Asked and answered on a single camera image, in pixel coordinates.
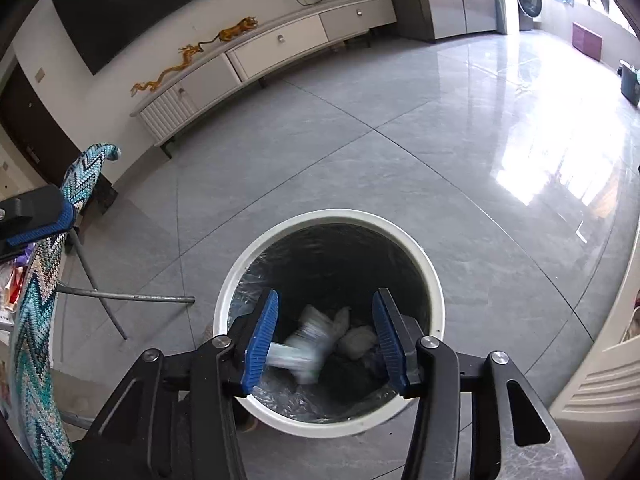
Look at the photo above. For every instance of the tall grey cabinet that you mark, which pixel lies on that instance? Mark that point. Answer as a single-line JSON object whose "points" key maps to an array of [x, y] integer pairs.
{"points": [[450, 0]]}

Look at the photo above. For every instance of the golden dragon figurine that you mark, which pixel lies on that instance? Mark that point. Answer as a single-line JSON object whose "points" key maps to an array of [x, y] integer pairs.
{"points": [[172, 70]]}

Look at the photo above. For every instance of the white wrapper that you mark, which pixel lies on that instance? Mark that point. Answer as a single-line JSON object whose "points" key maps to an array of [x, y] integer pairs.
{"points": [[310, 347]]}

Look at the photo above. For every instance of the dark brown door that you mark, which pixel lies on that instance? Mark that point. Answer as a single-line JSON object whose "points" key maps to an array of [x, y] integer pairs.
{"points": [[35, 125]]}

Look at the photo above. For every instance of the white ribbed cabinet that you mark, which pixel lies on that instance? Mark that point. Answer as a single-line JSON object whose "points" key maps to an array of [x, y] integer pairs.
{"points": [[600, 400]]}

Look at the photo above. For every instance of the grey metal table legs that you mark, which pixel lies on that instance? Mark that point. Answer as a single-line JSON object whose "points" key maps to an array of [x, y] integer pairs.
{"points": [[125, 299]]}

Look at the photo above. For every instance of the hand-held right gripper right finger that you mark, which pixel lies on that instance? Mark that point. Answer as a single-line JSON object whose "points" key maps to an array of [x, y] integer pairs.
{"points": [[387, 345]]}

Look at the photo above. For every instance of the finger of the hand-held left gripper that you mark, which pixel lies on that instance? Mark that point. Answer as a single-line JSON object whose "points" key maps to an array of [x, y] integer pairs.
{"points": [[45, 227]]}

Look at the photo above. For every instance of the black wall television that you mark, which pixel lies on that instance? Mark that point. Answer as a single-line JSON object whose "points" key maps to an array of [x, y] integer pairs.
{"points": [[150, 5]]}

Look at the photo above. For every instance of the purple box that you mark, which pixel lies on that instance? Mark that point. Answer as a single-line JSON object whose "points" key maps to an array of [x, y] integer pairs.
{"points": [[586, 40]]}

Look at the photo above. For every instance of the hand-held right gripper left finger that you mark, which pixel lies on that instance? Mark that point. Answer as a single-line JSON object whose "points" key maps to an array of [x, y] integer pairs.
{"points": [[260, 342]]}

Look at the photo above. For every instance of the white round trash bin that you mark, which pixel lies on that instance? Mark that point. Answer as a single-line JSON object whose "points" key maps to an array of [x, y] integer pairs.
{"points": [[330, 217]]}

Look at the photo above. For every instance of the white television cabinet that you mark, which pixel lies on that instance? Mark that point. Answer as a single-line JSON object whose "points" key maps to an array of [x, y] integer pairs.
{"points": [[275, 45]]}

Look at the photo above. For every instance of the golden tiger figurine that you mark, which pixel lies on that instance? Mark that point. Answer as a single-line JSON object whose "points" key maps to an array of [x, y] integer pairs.
{"points": [[240, 29]]}

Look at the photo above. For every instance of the crumpled white tissue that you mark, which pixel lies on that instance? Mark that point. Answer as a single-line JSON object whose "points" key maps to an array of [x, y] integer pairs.
{"points": [[356, 342]]}

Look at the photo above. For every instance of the teal storage bin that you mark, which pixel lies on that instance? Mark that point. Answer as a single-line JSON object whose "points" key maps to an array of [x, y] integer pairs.
{"points": [[631, 82]]}

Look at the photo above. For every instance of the zigzag knitted tablecloth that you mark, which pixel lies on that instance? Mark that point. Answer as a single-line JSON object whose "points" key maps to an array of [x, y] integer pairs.
{"points": [[35, 360]]}

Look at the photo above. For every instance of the black plastic bin liner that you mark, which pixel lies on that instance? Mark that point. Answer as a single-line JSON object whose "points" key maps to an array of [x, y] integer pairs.
{"points": [[340, 255]]}

